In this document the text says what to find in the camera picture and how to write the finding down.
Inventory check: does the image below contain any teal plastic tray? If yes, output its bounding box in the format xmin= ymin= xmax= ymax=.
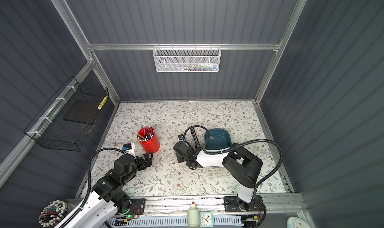
xmin=204 ymin=128 xmax=232 ymax=151

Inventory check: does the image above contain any black stapler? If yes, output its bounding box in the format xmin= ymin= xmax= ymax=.
xmin=191 ymin=127 xmax=201 ymax=150

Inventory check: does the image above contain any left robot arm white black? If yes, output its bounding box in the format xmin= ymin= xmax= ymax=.
xmin=56 ymin=153 xmax=153 ymax=228

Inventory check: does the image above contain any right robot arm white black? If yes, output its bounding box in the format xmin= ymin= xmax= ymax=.
xmin=173 ymin=141 xmax=263 ymax=204

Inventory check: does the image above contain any red pen cup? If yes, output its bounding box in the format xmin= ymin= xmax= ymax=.
xmin=137 ymin=127 xmax=161 ymax=153

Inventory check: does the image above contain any white glue bottle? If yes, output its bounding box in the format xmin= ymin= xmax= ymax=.
xmin=187 ymin=202 xmax=200 ymax=227

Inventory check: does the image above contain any small teal clock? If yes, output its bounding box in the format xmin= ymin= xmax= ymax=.
xmin=200 ymin=212 xmax=214 ymax=228

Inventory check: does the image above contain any yellow marker in side basket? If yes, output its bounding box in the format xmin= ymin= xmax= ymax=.
xmin=97 ymin=95 xmax=109 ymax=110

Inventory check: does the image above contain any clear jar of pencils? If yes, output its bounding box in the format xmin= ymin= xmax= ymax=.
xmin=39 ymin=200 xmax=72 ymax=228

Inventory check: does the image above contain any white round device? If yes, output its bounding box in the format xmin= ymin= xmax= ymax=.
xmin=287 ymin=217 xmax=311 ymax=228

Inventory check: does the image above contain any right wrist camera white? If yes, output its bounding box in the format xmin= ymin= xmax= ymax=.
xmin=178 ymin=134 xmax=185 ymax=141

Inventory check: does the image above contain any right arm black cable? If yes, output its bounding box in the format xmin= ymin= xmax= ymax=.
xmin=182 ymin=125 xmax=284 ymax=188

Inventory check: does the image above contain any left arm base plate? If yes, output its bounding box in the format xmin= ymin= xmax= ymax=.
xmin=118 ymin=199 xmax=147 ymax=216

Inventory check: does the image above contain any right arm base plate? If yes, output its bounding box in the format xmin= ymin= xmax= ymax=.
xmin=223 ymin=196 xmax=266 ymax=213

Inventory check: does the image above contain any black wire side basket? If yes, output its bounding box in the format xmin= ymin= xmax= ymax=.
xmin=24 ymin=77 xmax=109 ymax=152

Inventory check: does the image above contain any white wire wall basket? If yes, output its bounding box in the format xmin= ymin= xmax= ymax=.
xmin=153 ymin=48 xmax=222 ymax=73

